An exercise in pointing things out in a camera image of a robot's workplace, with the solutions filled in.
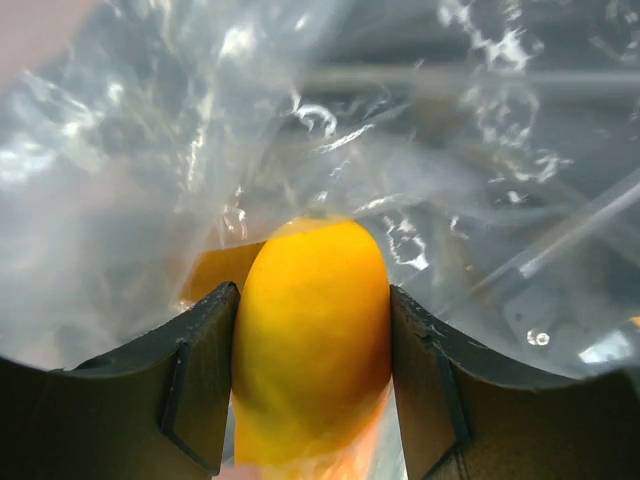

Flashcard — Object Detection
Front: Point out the fake orange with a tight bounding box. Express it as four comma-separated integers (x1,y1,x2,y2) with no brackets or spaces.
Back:
232,219,391,466

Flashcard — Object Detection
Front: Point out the clear zip top bag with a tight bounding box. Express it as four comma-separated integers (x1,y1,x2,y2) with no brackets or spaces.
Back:
1,1,639,380

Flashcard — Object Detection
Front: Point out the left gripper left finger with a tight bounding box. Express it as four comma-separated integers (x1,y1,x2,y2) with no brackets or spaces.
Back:
1,282,240,479

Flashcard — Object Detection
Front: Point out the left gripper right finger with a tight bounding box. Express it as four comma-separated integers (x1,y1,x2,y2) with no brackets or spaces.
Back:
391,287,639,479

